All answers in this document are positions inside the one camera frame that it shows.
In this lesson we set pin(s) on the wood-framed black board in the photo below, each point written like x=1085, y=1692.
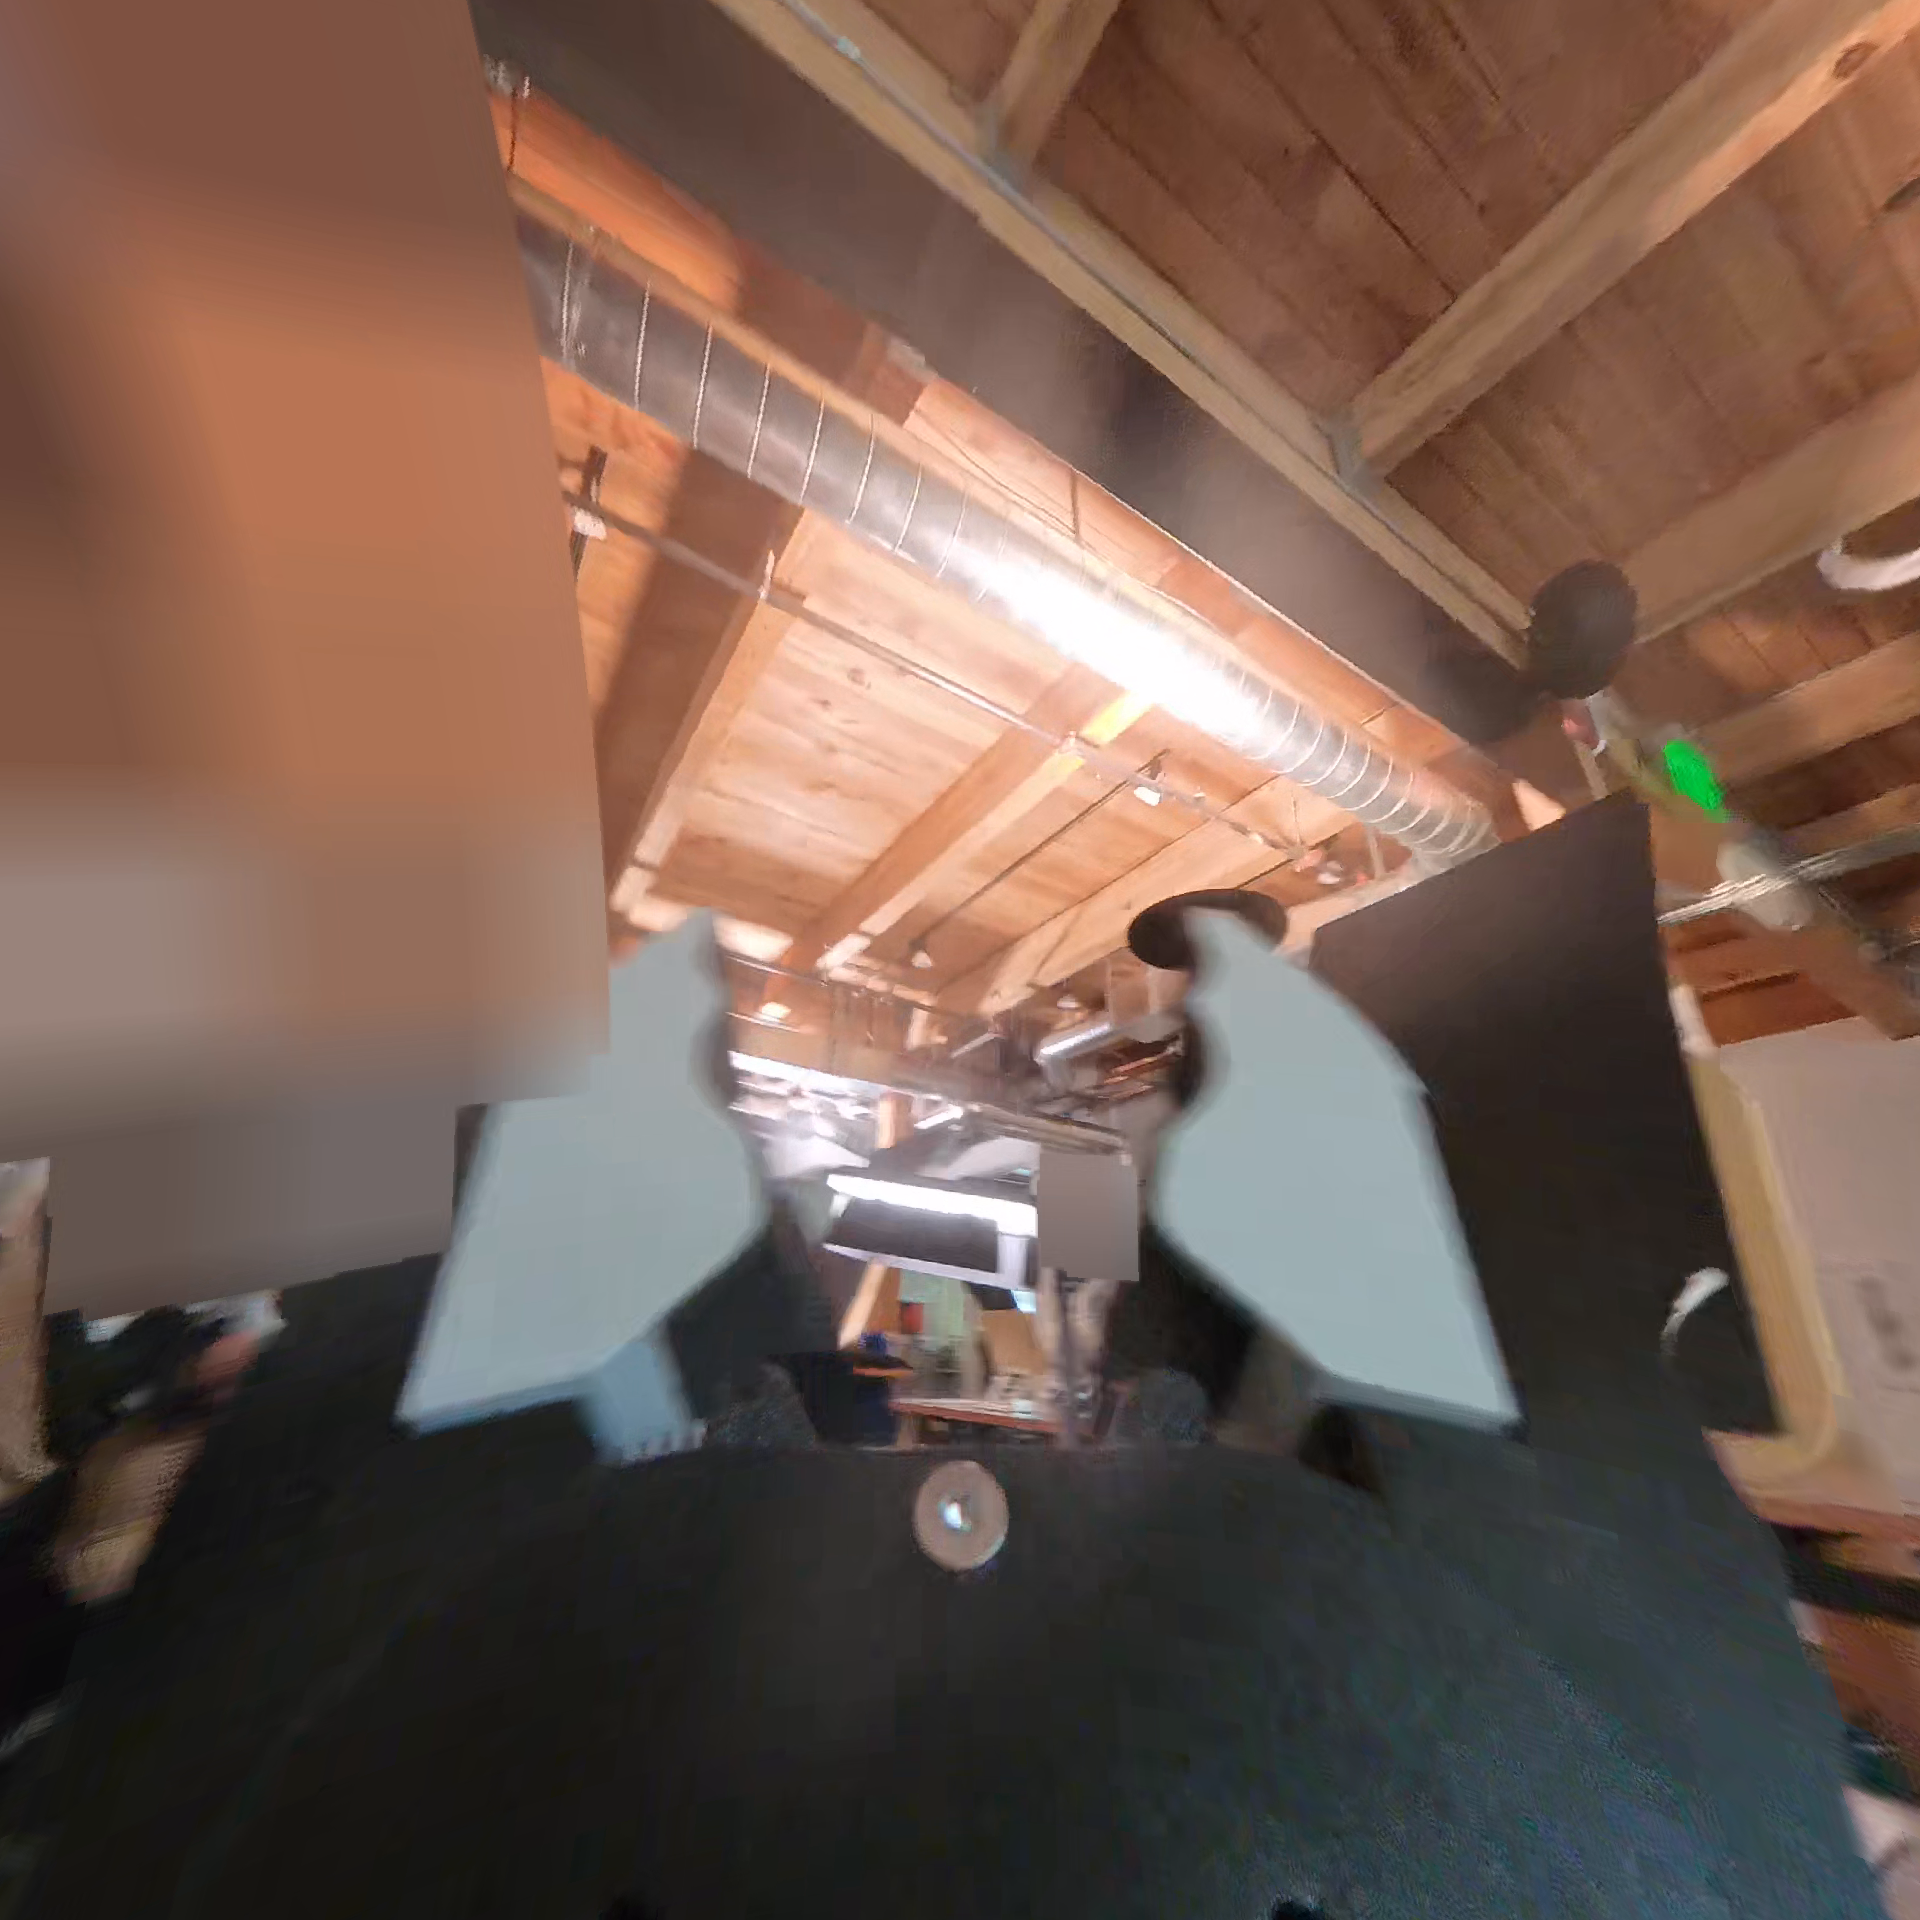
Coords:
x=1575, y=1125

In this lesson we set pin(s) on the rectangular metal duct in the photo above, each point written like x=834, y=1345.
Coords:
x=1081, y=1049

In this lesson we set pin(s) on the silver spiral duct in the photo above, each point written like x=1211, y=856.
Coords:
x=931, y=511

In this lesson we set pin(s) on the green exit sign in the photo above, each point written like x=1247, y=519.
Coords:
x=1695, y=773

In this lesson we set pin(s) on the studio light panel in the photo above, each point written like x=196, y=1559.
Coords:
x=931, y=1221

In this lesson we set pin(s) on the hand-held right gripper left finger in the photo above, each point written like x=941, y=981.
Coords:
x=599, y=1201

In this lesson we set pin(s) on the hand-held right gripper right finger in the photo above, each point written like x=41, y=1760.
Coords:
x=1321, y=1201

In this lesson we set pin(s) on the black pole with round disc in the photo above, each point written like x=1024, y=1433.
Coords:
x=1157, y=936

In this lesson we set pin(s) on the black ceiling post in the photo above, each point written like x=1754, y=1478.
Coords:
x=931, y=285

